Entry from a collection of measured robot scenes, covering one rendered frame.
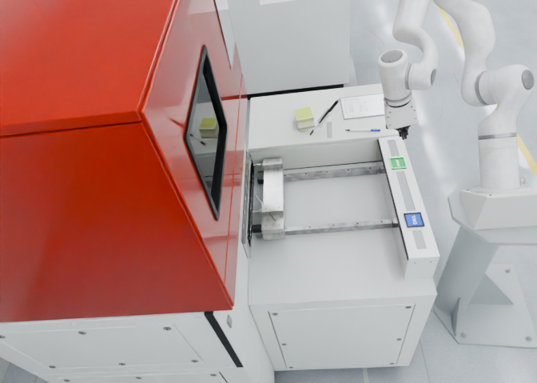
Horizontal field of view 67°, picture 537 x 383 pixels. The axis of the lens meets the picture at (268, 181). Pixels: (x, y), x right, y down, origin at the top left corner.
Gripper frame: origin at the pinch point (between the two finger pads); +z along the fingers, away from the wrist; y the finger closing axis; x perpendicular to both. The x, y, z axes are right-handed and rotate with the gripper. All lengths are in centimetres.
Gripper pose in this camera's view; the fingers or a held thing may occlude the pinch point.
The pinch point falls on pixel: (403, 133)
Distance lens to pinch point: 148.4
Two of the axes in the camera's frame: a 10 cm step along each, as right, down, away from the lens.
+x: 0.0, -7.5, 6.6
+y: 9.4, -2.2, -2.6
